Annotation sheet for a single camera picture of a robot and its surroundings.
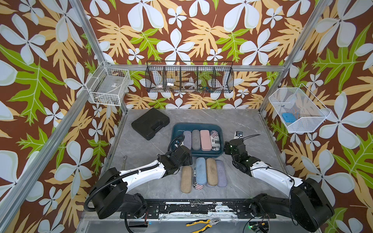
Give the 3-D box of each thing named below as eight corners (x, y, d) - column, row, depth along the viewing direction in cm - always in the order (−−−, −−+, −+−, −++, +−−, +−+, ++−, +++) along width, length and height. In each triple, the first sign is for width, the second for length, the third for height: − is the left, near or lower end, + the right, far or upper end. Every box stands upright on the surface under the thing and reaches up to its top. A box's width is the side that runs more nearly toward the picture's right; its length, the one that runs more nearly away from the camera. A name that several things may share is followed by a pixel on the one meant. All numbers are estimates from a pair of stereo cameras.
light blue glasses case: (196, 185, 83) (196, 182, 78) (195, 161, 92) (195, 157, 88) (207, 185, 83) (208, 182, 78) (205, 161, 92) (205, 157, 88)
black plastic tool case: (131, 127, 110) (129, 123, 106) (154, 111, 122) (153, 106, 117) (148, 141, 103) (147, 137, 98) (170, 122, 114) (170, 117, 110)
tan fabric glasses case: (206, 187, 83) (208, 183, 78) (204, 162, 93) (205, 157, 88) (217, 187, 83) (219, 183, 78) (213, 162, 93) (215, 158, 88)
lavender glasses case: (217, 187, 83) (218, 185, 80) (213, 162, 93) (214, 159, 90) (226, 187, 83) (228, 185, 80) (222, 162, 93) (223, 159, 90)
